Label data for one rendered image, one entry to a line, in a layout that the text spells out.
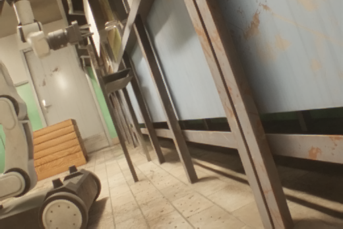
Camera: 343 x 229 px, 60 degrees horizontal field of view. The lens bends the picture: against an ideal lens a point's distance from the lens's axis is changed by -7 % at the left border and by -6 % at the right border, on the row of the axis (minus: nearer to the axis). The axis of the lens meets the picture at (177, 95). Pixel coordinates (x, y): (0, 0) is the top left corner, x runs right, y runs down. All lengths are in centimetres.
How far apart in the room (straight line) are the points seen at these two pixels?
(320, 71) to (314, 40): 5
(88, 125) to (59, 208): 449
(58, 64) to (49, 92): 54
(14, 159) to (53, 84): 435
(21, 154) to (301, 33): 136
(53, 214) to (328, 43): 118
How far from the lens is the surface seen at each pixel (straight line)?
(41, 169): 426
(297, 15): 56
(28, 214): 147
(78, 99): 582
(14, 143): 160
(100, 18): 223
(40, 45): 156
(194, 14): 79
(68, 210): 136
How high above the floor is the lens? 40
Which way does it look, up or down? 1 degrees up
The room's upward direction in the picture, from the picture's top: 20 degrees counter-clockwise
